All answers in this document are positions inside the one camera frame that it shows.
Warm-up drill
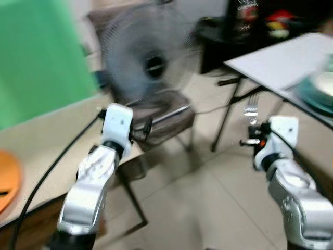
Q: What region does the silver metal fork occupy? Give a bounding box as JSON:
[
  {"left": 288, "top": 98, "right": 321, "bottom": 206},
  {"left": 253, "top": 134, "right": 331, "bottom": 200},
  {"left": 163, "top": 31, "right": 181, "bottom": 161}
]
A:
[{"left": 243, "top": 93, "right": 261, "bottom": 126}]

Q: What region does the brown cushioned metal chair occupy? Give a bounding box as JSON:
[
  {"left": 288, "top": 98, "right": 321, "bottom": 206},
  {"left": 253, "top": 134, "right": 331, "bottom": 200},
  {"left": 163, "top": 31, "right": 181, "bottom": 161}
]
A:
[{"left": 86, "top": 7, "right": 199, "bottom": 153}]

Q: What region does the teal round plate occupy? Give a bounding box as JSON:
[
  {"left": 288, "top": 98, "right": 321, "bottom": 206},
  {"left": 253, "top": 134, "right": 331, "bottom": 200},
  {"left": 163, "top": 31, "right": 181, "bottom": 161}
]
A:
[{"left": 296, "top": 73, "right": 333, "bottom": 116}]

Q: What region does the grey round electric fan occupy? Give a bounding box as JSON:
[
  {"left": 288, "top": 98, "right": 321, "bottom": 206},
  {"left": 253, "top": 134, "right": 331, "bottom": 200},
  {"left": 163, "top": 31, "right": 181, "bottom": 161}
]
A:
[{"left": 100, "top": 4, "right": 202, "bottom": 111}]

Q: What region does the white-topped folding table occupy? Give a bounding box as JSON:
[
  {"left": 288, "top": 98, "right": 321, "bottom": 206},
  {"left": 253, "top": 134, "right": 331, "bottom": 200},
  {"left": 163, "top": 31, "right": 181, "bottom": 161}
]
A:
[{"left": 210, "top": 32, "right": 333, "bottom": 153}]

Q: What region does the white bowl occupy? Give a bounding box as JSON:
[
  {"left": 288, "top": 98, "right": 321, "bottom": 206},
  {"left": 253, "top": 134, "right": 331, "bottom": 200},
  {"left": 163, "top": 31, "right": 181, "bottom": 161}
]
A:
[{"left": 311, "top": 71, "right": 333, "bottom": 98}]

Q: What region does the beige wooden table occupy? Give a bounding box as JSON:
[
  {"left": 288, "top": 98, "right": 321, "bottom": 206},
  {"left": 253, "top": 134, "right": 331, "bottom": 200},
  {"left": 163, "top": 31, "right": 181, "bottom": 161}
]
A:
[{"left": 0, "top": 94, "right": 152, "bottom": 250}]

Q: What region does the red and yellow package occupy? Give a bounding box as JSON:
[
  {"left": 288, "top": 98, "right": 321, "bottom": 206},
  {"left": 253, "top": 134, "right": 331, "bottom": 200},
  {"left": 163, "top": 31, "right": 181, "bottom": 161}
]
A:
[{"left": 266, "top": 9, "right": 298, "bottom": 39}]

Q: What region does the black bottle with red print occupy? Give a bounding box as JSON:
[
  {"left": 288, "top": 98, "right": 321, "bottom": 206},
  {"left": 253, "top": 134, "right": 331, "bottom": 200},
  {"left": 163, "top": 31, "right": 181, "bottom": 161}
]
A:
[{"left": 233, "top": 0, "right": 261, "bottom": 41}]

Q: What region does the green backdrop screen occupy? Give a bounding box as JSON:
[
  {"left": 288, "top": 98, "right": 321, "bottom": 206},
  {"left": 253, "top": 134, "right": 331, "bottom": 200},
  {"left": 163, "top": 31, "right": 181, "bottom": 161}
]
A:
[{"left": 0, "top": 0, "right": 100, "bottom": 131}]

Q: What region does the orange round plate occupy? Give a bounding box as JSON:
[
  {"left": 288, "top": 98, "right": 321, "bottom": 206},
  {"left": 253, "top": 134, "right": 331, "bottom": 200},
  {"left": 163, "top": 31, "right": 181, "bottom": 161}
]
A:
[{"left": 0, "top": 149, "right": 23, "bottom": 215}]

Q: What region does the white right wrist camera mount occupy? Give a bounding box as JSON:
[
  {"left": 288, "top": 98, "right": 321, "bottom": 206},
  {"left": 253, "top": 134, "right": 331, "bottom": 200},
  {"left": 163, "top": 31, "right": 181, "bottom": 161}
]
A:
[{"left": 266, "top": 116, "right": 300, "bottom": 158}]

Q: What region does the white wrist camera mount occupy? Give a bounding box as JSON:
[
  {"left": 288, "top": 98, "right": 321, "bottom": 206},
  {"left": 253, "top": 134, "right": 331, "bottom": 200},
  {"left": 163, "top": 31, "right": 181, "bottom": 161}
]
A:
[
  {"left": 100, "top": 104, "right": 134, "bottom": 148},
  {"left": 266, "top": 116, "right": 300, "bottom": 158}
]

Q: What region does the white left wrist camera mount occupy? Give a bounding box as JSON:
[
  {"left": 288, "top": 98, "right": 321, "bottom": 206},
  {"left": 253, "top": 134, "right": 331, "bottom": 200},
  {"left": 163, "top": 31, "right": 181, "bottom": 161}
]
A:
[{"left": 100, "top": 104, "right": 134, "bottom": 148}]

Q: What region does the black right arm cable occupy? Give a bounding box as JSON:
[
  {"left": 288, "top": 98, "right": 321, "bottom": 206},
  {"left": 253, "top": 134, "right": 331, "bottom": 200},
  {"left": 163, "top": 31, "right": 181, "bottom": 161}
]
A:
[{"left": 270, "top": 128, "right": 333, "bottom": 205}]

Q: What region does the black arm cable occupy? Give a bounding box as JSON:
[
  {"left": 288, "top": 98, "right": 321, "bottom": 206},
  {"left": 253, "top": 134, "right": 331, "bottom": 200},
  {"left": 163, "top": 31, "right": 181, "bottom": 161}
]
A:
[
  {"left": 270, "top": 128, "right": 333, "bottom": 205},
  {"left": 9, "top": 110, "right": 105, "bottom": 250}
]

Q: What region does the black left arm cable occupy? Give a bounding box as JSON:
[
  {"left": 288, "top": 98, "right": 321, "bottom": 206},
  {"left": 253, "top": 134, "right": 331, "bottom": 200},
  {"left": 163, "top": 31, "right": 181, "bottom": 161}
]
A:
[{"left": 9, "top": 110, "right": 105, "bottom": 250}]

